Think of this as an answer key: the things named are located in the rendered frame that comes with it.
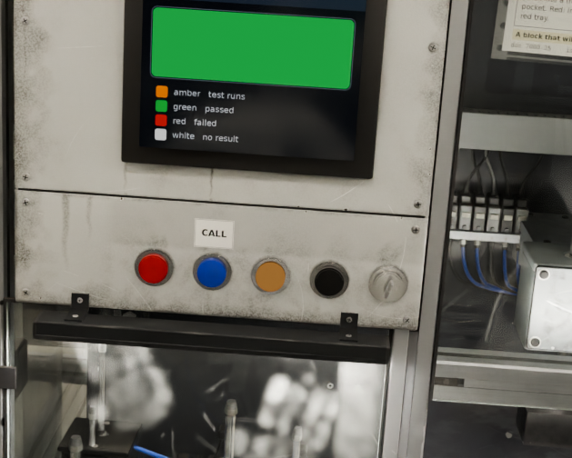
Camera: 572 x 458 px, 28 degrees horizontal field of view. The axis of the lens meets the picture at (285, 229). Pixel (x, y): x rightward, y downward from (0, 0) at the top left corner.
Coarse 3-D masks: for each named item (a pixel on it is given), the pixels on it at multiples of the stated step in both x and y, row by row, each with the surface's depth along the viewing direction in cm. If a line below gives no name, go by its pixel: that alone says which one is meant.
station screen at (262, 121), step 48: (144, 0) 107; (192, 0) 107; (240, 0) 107; (288, 0) 107; (336, 0) 107; (144, 48) 109; (144, 96) 110; (192, 96) 110; (240, 96) 110; (288, 96) 109; (336, 96) 109; (144, 144) 111; (192, 144) 111; (240, 144) 111; (288, 144) 111; (336, 144) 110
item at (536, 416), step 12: (528, 408) 141; (540, 408) 141; (528, 420) 140; (540, 420) 140; (552, 420) 140; (564, 420) 140; (528, 432) 141; (540, 432) 141; (552, 432) 141; (564, 432) 141; (528, 444) 141; (540, 444) 141; (552, 444) 141; (564, 444) 141
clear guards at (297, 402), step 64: (512, 0) 109; (512, 64) 111; (512, 128) 113; (512, 192) 114; (448, 256) 116; (512, 256) 116; (192, 320) 120; (256, 320) 119; (448, 320) 118; (512, 320) 118; (64, 384) 122; (128, 384) 122; (192, 384) 122; (256, 384) 121; (320, 384) 121; (384, 384) 121; (448, 384) 120; (512, 384) 120; (64, 448) 124; (128, 448) 124; (192, 448) 124; (256, 448) 123; (320, 448) 123
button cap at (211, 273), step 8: (200, 264) 116; (208, 264) 116; (216, 264) 116; (200, 272) 116; (208, 272) 116; (216, 272) 116; (224, 272) 116; (200, 280) 116; (208, 280) 116; (216, 280) 116; (224, 280) 116
